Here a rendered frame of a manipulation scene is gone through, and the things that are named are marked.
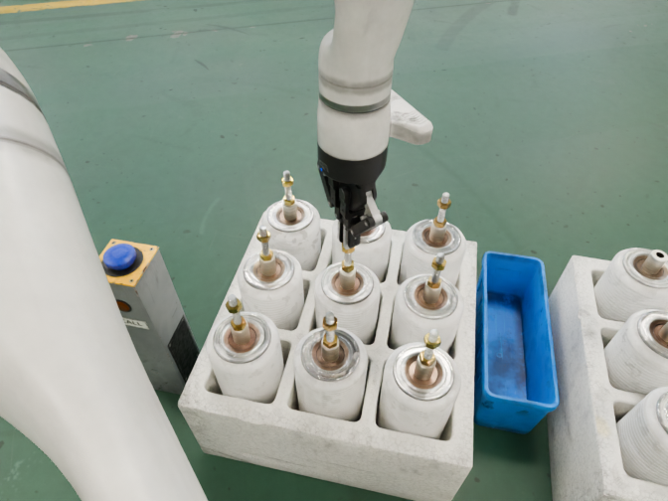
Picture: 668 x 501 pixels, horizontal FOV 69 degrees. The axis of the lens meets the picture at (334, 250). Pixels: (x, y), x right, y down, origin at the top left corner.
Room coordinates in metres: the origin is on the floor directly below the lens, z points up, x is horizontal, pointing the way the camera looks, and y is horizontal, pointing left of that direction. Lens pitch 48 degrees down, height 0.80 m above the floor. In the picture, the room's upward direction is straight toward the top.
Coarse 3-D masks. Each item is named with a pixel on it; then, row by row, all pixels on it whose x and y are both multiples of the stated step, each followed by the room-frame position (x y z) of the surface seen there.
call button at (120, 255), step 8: (112, 248) 0.43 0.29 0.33; (120, 248) 0.43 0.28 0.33; (128, 248) 0.43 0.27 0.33; (104, 256) 0.41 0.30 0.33; (112, 256) 0.41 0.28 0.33; (120, 256) 0.41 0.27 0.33; (128, 256) 0.41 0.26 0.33; (112, 264) 0.40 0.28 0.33; (120, 264) 0.40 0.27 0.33; (128, 264) 0.40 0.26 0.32
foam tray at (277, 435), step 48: (384, 288) 0.47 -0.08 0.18; (288, 336) 0.39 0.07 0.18; (384, 336) 0.39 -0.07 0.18; (192, 384) 0.31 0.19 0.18; (288, 384) 0.31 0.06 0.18; (240, 432) 0.26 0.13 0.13; (288, 432) 0.25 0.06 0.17; (336, 432) 0.24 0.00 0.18; (384, 432) 0.24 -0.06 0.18; (336, 480) 0.23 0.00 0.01; (384, 480) 0.22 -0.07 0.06; (432, 480) 0.21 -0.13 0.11
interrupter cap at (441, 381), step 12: (408, 348) 0.32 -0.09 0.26; (420, 348) 0.32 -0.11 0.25; (396, 360) 0.30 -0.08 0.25; (408, 360) 0.31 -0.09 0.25; (444, 360) 0.30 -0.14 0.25; (396, 372) 0.29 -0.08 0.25; (408, 372) 0.29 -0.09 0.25; (444, 372) 0.29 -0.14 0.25; (408, 384) 0.27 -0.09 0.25; (420, 384) 0.27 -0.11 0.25; (432, 384) 0.27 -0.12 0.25; (444, 384) 0.27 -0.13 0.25; (420, 396) 0.26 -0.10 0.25; (432, 396) 0.26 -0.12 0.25
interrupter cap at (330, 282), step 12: (336, 264) 0.46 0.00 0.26; (324, 276) 0.44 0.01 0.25; (336, 276) 0.44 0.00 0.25; (360, 276) 0.44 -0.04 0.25; (372, 276) 0.44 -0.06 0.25; (324, 288) 0.42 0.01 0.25; (336, 288) 0.42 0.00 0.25; (360, 288) 0.42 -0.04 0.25; (372, 288) 0.42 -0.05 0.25; (336, 300) 0.40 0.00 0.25; (348, 300) 0.40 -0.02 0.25; (360, 300) 0.40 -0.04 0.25
